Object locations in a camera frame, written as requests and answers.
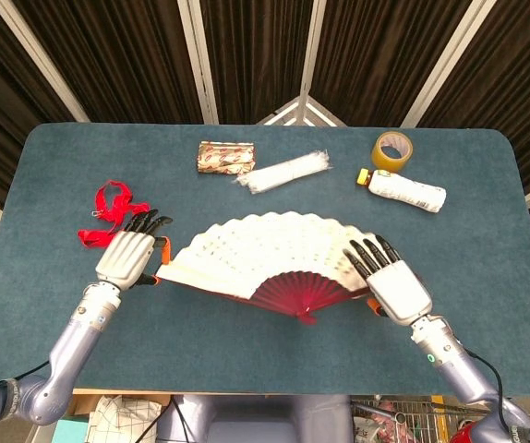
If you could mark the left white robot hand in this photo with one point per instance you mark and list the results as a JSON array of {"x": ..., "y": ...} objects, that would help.
[{"x": 124, "y": 258}]

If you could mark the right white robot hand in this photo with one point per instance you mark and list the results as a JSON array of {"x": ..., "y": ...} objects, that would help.
[{"x": 399, "y": 290}]

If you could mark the paper folding fan red ribs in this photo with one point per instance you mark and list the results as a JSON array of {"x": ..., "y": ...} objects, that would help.
[{"x": 269, "y": 249}]

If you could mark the white bottle yellow cap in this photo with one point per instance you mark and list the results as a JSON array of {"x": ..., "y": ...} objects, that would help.
[{"x": 408, "y": 191}]

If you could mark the yellow packing tape roll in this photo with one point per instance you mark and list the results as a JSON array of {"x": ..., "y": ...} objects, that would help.
[{"x": 392, "y": 165}]

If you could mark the blue felt table mat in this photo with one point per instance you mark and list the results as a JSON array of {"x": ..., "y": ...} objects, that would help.
[{"x": 228, "y": 350}]

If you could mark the red patterned foil packet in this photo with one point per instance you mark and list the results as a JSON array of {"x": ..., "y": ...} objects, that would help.
[{"x": 223, "y": 159}]

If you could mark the brown cardboard box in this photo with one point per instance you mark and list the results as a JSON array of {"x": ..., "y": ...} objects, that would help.
[{"x": 108, "y": 401}]

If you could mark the red and white hat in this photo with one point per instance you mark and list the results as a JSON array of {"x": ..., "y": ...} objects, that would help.
[{"x": 468, "y": 434}]

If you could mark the white checkered cloth bag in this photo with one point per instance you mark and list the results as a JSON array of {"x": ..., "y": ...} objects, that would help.
[{"x": 122, "y": 420}]

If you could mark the teal box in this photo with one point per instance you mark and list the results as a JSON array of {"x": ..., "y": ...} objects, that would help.
[{"x": 75, "y": 434}]

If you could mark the grey robot torso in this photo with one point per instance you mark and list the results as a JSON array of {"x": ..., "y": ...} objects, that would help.
[{"x": 256, "y": 420}]

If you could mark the dark brown curtain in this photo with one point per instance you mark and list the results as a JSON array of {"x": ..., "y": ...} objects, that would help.
[{"x": 131, "y": 55}]

